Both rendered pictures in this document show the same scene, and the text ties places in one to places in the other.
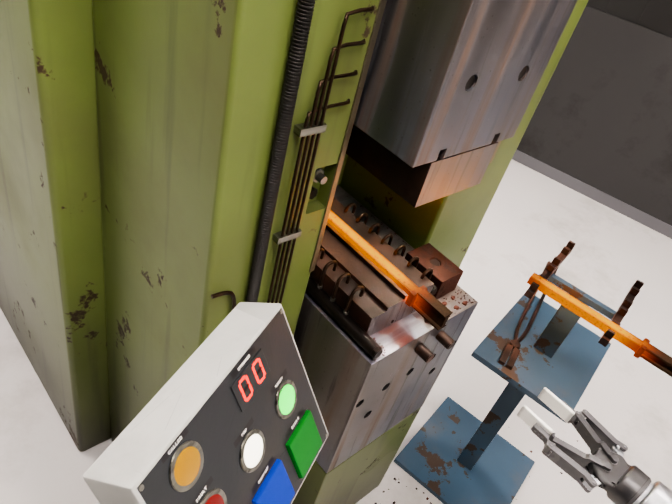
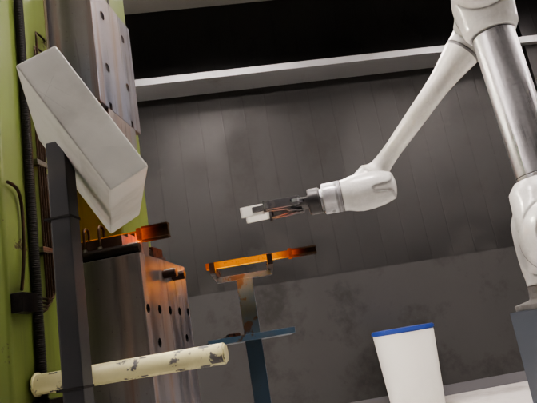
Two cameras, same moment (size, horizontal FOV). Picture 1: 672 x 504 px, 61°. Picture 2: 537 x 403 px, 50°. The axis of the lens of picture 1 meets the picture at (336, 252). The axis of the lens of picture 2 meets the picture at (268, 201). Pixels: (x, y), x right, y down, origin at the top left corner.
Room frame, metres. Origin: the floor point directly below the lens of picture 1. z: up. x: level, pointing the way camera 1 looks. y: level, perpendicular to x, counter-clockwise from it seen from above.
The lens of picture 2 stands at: (-0.67, 0.33, 0.62)
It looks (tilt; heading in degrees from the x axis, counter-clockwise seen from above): 14 degrees up; 329
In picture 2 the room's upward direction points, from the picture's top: 10 degrees counter-clockwise
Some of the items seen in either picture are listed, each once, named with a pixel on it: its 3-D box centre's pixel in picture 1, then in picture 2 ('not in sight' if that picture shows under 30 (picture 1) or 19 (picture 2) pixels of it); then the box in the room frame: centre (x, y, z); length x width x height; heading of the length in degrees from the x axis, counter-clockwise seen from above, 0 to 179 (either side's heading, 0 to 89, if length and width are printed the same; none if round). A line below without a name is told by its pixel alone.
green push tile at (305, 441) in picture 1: (302, 443); not in sight; (0.52, -0.03, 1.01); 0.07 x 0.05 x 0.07; 166
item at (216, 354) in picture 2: not in sight; (129, 369); (0.62, -0.03, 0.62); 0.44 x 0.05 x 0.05; 51
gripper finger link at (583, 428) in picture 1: (592, 440); (285, 209); (0.71, -0.56, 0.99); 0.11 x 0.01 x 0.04; 30
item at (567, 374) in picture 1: (544, 349); (252, 337); (1.28, -0.68, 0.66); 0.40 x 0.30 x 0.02; 151
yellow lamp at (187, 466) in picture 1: (186, 465); not in sight; (0.35, 0.10, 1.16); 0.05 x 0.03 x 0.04; 141
